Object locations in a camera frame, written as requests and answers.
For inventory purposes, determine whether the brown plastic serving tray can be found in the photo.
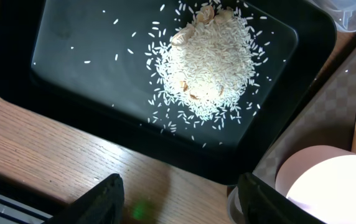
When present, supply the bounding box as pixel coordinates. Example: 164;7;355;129
226;24;356;224

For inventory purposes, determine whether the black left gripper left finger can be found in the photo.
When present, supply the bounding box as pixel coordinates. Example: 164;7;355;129
46;174;124;224

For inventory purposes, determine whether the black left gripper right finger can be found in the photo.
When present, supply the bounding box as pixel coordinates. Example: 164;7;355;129
237;173;323;224

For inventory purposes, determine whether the pile of white rice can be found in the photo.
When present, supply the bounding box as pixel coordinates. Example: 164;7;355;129
31;0;288;149

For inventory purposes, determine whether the clear plastic bin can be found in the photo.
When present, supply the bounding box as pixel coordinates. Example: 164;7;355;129
309;0;356;32

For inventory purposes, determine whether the black plastic tray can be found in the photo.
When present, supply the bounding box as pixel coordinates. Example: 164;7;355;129
0;0;337;185

